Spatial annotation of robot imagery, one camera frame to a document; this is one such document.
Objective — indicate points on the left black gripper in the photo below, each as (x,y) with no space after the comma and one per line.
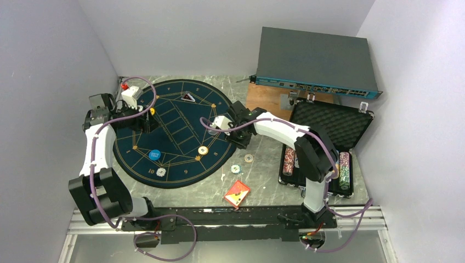
(145,123)

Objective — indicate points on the light blue 10 chip stack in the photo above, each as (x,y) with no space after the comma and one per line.
(235,169)

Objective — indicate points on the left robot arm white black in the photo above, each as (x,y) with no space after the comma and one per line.
(142,207)

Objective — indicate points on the blue round blind button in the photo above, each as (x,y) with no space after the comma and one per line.
(154,155)

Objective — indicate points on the red playing card box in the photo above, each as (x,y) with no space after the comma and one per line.
(237,194)

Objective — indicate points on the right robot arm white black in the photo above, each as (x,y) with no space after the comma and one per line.
(316,155)

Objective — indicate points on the triangular red black marker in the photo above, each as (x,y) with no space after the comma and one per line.
(187,96)

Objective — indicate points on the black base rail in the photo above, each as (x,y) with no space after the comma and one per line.
(185,224)

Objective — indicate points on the aluminium frame rail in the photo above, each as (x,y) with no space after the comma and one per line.
(98,192)

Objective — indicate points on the green chip roll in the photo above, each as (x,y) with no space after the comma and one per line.
(344,170)

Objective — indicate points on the black poker chip case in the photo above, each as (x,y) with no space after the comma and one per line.
(344,125)

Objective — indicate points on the grey network switch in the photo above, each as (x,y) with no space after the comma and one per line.
(316,62)

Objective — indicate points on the white chip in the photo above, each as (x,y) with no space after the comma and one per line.
(160,172)

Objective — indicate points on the red chip roll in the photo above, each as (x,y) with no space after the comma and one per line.
(288,161)

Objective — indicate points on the wooden board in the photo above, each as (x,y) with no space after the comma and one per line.
(272,99)

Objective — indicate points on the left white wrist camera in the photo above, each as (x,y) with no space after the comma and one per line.
(130,95)

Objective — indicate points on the yellow 50 chip stack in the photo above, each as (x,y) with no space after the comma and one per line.
(249,158)

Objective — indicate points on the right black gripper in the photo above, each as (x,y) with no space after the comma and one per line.
(241,144)

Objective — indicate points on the round dark blue poker mat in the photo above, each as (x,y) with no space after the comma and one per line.
(178,137)

